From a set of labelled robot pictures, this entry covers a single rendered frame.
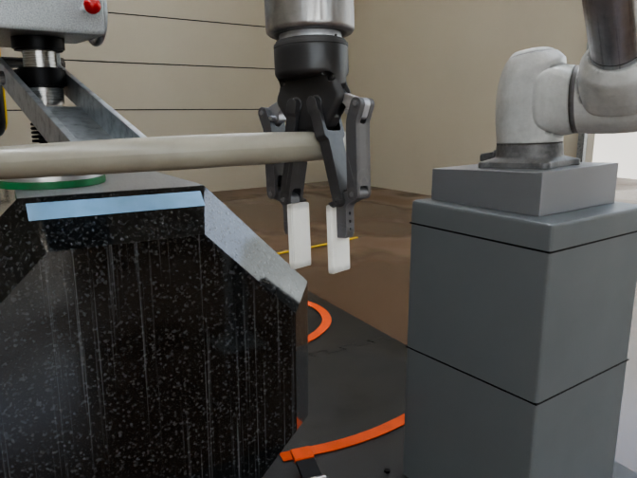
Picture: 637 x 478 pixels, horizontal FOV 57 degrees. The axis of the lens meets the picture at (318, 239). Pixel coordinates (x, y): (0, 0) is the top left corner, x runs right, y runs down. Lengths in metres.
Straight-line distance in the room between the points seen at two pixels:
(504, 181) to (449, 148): 5.50
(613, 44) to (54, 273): 1.13
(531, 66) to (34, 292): 1.13
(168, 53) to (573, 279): 6.23
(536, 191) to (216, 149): 0.93
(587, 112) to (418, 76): 5.86
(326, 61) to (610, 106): 0.91
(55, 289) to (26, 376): 0.17
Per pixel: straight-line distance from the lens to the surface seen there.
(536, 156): 1.46
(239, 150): 0.54
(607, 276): 1.52
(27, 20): 1.30
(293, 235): 0.63
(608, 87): 1.37
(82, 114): 1.27
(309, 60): 0.59
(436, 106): 7.03
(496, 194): 1.42
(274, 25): 0.60
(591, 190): 1.53
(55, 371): 1.21
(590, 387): 1.60
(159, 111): 7.11
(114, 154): 0.54
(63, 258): 1.14
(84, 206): 1.20
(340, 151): 0.60
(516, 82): 1.47
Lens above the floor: 1.03
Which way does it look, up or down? 13 degrees down
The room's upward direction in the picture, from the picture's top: straight up
